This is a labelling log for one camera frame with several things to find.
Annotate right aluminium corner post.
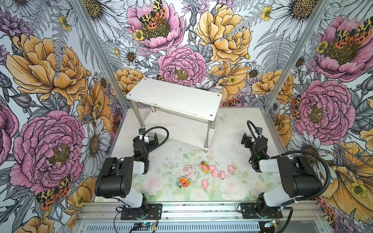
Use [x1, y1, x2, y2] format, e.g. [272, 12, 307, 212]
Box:
[262, 0, 331, 110]

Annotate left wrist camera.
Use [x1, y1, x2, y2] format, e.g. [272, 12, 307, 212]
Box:
[139, 128, 146, 136]

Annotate pink pig toy right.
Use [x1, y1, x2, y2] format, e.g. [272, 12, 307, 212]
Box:
[228, 165, 235, 174]

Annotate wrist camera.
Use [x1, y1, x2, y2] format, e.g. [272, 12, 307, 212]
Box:
[139, 128, 146, 136]
[254, 127, 263, 138]

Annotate left aluminium corner post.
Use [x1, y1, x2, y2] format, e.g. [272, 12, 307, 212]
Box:
[71, 1, 129, 113]

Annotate pink pig toy middle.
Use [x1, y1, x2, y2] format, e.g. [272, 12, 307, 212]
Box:
[220, 171, 225, 180]

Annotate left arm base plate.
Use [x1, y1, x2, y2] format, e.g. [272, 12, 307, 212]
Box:
[120, 203, 163, 220]

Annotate aluminium front rail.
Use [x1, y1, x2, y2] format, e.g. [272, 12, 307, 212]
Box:
[77, 201, 323, 223]

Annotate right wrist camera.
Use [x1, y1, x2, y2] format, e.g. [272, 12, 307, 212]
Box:
[254, 127, 263, 138]

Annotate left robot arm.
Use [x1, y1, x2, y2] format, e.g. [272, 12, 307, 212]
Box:
[94, 135, 159, 220]

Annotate pink bear yellow flower toy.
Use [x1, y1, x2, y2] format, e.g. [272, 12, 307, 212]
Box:
[199, 161, 210, 173]

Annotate white hooded pink doll toy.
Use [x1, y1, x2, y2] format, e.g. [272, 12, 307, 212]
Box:
[184, 165, 195, 176]

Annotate right black cable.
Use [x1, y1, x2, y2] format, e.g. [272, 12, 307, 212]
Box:
[247, 120, 331, 202]

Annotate pink pig toy front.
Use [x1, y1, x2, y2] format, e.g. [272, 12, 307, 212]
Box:
[202, 179, 208, 189]

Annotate pink bear orange donut toy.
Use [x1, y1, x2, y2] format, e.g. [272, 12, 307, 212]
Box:
[178, 177, 189, 188]

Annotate white vented cable duct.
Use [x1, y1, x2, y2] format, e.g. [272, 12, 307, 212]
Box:
[79, 221, 261, 233]

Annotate pink pig toy left pair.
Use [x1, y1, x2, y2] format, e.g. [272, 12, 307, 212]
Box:
[212, 169, 219, 179]

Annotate white two-tier shelf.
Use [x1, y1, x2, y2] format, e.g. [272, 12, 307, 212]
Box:
[126, 78, 222, 151]

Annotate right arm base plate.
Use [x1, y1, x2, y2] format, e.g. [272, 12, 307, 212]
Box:
[238, 203, 283, 219]

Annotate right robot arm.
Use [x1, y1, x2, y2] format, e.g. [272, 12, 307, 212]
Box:
[241, 134, 324, 218]

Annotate aluminium corner post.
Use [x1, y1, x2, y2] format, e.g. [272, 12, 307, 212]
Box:
[71, 1, 129, 113]
[262, 0, 331, 110]

